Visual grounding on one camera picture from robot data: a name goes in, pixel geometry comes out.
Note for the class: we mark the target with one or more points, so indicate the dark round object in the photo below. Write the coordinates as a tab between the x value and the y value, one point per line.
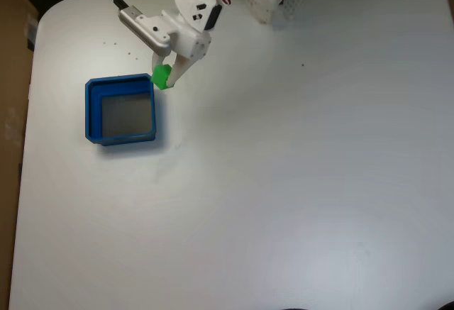
294	309
447	306

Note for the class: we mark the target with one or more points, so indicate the grey label sticker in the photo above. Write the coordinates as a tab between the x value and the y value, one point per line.
32	33

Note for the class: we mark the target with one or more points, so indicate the brown cardboard box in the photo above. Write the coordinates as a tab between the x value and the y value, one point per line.
10	111

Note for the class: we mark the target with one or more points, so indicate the white perforated base plate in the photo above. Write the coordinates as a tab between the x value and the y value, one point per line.
292	5

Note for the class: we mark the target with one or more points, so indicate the blue square box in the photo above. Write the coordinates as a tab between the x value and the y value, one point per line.
93	111

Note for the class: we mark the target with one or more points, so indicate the green cube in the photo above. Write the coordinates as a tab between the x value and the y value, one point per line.
160	76

